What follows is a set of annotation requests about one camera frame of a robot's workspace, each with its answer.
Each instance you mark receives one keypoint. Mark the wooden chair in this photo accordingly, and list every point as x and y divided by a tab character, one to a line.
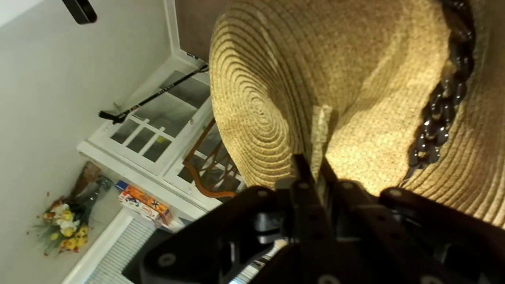
211	168

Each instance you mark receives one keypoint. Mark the yellow flower bouquet vase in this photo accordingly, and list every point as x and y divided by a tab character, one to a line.
66	224

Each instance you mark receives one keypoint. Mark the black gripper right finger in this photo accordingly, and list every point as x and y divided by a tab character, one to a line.
328	177

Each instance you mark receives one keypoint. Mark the brown straw hat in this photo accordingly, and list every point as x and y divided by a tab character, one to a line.
376	65

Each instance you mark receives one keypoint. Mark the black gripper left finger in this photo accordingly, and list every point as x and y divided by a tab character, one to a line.
302	171

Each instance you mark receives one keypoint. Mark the white window cabinet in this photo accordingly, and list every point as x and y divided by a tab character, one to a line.
148	149

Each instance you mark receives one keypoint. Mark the orange box on shelf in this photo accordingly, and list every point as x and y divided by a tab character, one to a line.
144	204

